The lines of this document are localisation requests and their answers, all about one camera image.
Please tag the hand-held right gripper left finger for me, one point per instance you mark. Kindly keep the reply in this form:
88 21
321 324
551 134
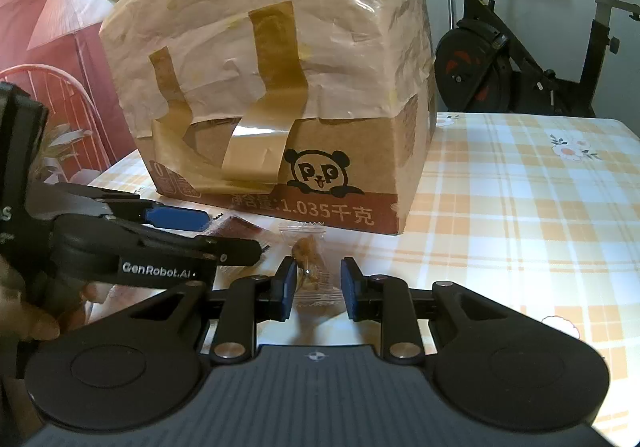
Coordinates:
287 294

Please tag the red brown snack packet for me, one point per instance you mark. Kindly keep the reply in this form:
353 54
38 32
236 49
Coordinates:
240 229

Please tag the black exercise bike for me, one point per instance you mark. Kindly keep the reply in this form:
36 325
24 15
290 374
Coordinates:
500 62

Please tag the person's left hand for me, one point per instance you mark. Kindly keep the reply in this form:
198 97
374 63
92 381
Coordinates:
30 322

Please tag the yellow checked tablecloth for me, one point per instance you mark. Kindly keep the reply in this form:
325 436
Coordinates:
500 207

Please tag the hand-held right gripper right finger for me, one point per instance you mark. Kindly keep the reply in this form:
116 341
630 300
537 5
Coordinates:
350 292

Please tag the clear snack packet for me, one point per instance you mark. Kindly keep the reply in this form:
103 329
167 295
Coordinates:
310 257

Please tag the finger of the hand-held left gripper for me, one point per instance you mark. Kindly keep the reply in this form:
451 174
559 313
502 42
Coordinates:
180 218
235 252

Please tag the cardboard box with plastic liner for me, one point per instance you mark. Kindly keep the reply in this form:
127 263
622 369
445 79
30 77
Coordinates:
280 52

